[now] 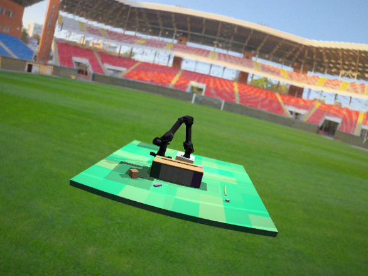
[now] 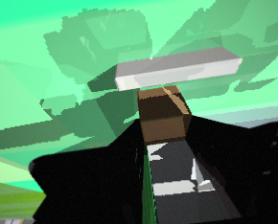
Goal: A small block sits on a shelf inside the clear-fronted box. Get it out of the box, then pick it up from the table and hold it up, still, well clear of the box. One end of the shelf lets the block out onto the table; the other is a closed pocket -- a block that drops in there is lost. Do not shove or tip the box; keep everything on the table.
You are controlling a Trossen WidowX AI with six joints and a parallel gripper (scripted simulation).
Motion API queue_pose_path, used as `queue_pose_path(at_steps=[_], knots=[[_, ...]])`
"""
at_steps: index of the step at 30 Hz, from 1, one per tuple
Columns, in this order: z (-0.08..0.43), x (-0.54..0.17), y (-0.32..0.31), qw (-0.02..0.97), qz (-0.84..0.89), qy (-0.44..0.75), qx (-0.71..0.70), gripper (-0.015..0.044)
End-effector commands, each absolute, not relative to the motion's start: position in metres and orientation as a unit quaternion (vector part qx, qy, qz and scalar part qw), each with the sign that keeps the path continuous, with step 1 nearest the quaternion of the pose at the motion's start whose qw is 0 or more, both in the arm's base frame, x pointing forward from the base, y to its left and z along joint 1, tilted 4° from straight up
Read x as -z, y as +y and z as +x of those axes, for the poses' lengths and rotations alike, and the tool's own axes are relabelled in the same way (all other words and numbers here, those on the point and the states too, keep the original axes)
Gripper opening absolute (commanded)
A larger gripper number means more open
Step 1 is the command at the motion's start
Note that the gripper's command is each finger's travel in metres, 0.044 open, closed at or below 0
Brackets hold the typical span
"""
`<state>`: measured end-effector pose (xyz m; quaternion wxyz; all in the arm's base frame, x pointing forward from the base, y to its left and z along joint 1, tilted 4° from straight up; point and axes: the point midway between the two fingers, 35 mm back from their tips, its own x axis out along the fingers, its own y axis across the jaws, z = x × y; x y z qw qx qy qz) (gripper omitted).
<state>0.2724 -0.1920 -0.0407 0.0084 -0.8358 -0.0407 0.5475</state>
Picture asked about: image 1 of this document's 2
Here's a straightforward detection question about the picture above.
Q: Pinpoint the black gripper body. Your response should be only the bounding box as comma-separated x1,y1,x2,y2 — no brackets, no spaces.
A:
150,147,172,159

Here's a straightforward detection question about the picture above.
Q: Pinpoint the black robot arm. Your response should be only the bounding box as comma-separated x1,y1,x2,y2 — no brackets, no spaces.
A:
153,115,194,159

